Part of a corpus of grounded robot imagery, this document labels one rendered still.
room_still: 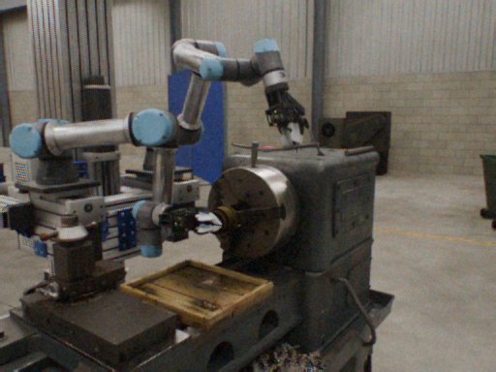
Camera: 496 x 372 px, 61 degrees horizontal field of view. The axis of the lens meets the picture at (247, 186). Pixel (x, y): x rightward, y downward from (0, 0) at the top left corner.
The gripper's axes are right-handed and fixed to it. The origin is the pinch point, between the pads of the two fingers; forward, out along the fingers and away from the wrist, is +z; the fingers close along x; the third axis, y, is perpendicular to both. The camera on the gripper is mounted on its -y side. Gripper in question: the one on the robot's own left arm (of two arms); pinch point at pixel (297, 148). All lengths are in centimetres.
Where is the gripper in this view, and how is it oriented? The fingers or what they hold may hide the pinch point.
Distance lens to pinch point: 135.5
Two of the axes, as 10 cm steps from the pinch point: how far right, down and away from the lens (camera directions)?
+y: -5.9, 1.3, -7.9
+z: 2.7, 9.6, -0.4
